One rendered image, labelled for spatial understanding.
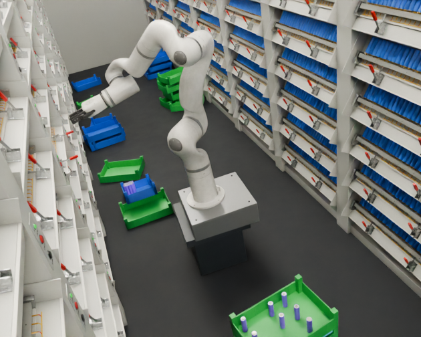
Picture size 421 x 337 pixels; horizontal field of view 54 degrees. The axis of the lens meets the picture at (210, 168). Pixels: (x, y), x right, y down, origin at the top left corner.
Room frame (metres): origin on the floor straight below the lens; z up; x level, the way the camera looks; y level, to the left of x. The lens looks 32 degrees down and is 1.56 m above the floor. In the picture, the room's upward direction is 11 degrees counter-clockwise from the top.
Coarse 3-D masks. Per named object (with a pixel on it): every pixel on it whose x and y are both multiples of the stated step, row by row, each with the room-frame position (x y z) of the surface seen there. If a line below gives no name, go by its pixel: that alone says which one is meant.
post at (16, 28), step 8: (16, 16) 1.95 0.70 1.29; (16, 24) 1.95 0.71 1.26; (8, 32) 1.94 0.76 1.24; (16, 32) 1.95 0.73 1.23; (24, 32) 1.95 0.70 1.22; (32, 48) 2.02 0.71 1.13; (32, 56) 1.95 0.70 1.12; (32, 64) 1.95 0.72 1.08; (32, 72) 1.94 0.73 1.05; (40, 72) 1.95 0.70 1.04; (48, 88) 2.02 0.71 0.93; (48, 96) 1.95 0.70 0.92; (56, 112) 1.95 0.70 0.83; (64, 136) 1.95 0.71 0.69; (80, 176) 1.95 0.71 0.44; (88, 192) 1.95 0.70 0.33; (96, 208) 2.02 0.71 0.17; (104, 232) 1.95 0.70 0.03
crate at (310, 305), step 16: (288, 288) 1.00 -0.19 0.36; (304, 288) 0.99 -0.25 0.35; (256, 304) 0.95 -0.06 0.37; (288, 304) 0.96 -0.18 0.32; (304, 304) 0.95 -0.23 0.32; (320, 304) 0.92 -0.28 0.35; (240, 320) 0.92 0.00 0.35; (256, 320) 0.92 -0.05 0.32; (272, 320) 0.91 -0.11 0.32; (288, 320) 0.90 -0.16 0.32; (304, 320) 0.88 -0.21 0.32; (320, 320) 0.87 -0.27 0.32; (336, 320) 0.84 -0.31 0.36; (240, 336) 0.85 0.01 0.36; (272, 336) 0.85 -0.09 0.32; (288, 336) 0.84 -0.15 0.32; (304, 336) 0.83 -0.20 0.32; (320, 336) 0.81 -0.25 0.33
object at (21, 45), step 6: (12, 36) 1.94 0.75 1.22; (12, 42) 1.92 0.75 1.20; (18, 42) 1.94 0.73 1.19; (24, 42) 1.95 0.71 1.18; (12, 48) 1.87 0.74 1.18; (18, 48) 1.92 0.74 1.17; (24, 48) 1.94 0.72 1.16; (30, 48) 1.94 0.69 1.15; (18, 54) 1.76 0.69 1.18; (24, 54) 1.77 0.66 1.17; (30, 54) 1.83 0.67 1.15; (18, 60) 1.72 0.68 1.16; (24, 60) 1.72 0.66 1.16; (30, 60) 1.76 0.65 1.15; (24, 66) 1.63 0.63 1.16; (30, 66) 1.69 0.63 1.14; (24, 72) 1.51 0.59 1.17; (30, 72) 1.63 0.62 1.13; (30, 78) 1.57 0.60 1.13; (30, 84) 1.51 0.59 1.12; (30, 90) 1.46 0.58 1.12
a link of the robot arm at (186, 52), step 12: (156, 24) 1.63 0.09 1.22; (168, 24) 1.62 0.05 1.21; (144, 36) 1.65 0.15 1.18; (156, 36) 1.62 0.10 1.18; (168, 36) 1.57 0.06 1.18; (144, 48) 1.65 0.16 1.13; (156, 48) 1.65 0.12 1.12; (168, 48) 1.54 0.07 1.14; (180, 48) 1.49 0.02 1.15; (192, 48) 1.50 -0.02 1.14; (180, 60) 1.48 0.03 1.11; (192, 60) 1.49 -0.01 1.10
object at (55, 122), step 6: (54, 120) 1.94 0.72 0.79; (60, 120) 1.95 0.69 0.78; (54, 126) 1.94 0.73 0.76; (60, 126) 1.94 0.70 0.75; (60, 132) 1.87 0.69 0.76; (54, 144) 1.72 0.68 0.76; (60, 144) 1.73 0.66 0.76; (60, 150) 1.66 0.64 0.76; (60, 156) 1.60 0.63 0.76; (66, 162) 1.55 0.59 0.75; (66, 168) 1.49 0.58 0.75; (66, 174) 1.37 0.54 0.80
